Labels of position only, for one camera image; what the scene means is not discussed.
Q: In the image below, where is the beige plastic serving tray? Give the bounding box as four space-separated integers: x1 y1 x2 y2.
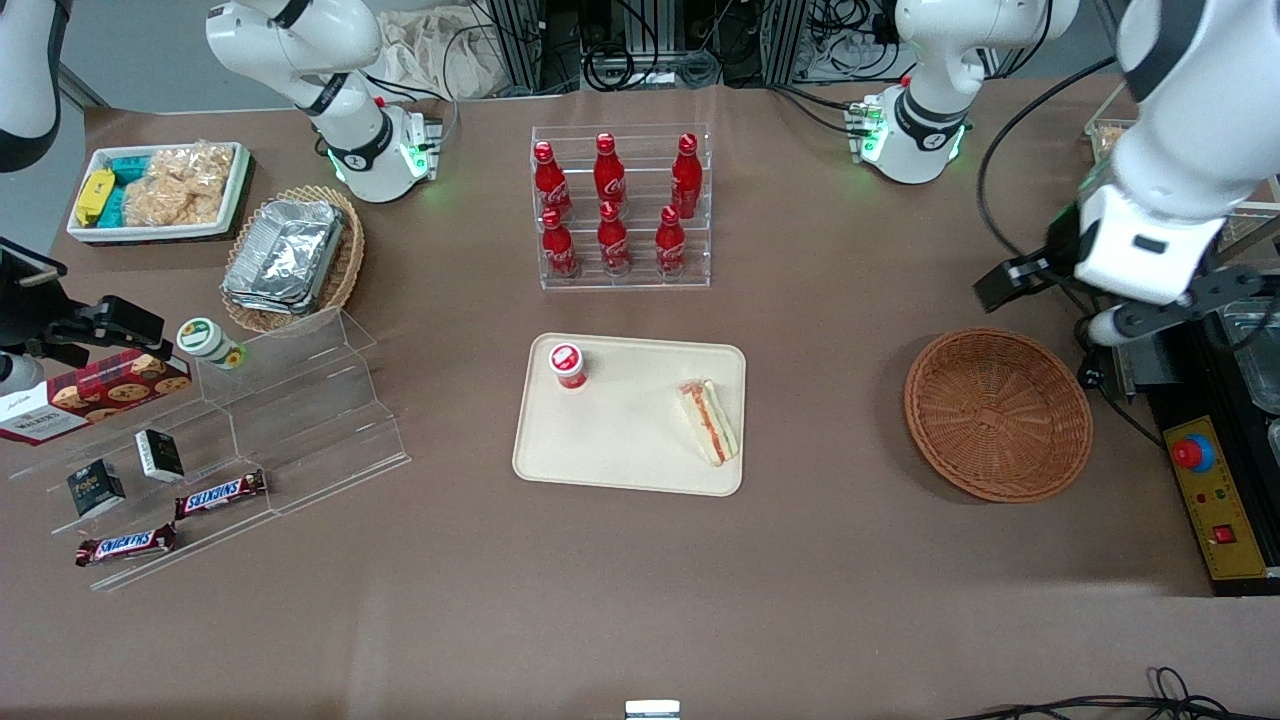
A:
512 333 748 498

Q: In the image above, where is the black box with gold lettering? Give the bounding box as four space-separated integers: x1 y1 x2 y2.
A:
66 460 127 519

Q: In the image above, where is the Snickers chocolate bar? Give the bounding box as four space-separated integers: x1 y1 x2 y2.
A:
75 522 178 569
175 470 268 521

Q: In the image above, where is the red cola bottle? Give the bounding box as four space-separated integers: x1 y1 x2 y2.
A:
594 132 627 206
670 132 703 219
655 205 689 277
597 200 632 276
533 140 574 223
541 207 579 279

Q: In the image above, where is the stainless steel pan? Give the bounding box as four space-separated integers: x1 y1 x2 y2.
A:
1215 305 1280 413

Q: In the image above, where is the clear acrylic bottle rack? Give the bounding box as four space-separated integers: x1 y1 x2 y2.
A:
530 123 713 291

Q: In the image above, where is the black box with white print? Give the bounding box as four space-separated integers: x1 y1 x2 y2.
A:
134 428 186 484

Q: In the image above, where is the black floor cable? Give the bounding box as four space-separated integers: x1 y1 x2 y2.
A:
945 665 1280 720

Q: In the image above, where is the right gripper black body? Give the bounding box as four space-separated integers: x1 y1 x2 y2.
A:
0 238 101 373

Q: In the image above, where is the yellow control panel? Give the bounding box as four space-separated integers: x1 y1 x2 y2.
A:
1163 415 1273 583

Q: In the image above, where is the yellow snack pack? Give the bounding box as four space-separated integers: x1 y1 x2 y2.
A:
76 168 117 227

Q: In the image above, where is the aluminium frame rack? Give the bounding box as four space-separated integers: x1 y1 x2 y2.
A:
480 0 901 93

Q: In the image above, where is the red yogurt cup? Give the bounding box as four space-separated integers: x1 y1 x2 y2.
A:
547 342 589 392

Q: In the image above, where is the red tartan cookie box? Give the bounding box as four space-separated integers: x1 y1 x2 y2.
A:
0 348 193 447

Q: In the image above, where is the brown wicker basket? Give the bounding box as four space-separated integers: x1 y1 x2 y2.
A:
903 327 1094 504

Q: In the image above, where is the white plastic bin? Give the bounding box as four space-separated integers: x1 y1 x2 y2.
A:
67 141 252 244

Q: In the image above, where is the green-lidded white cup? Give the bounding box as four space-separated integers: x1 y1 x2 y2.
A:
176 317 247 371

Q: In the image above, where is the beige cloth bag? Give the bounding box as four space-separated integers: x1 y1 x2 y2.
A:
375 8 501 101

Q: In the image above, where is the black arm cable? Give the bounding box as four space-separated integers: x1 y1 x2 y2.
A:
976 55 1121 263

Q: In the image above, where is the clear bag of crackers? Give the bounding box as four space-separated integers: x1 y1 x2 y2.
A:
122 140 236 227

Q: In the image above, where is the grey metal bracket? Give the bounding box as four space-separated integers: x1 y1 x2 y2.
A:
1105 335 1186 398

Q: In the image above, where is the clear plastic food container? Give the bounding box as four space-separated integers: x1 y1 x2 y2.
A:
1085 117 1141 166

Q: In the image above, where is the light wicker basket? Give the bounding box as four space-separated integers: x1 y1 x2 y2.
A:
220 185 366 336

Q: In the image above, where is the clear acrylic stepped shelf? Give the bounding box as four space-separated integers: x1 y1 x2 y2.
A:
8 350 276 594
195 305 413 518

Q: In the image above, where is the triangular sandwich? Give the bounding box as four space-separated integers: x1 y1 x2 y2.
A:
676 378 742 468

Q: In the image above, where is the black control box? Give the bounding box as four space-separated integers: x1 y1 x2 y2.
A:
1105 300 1280 598

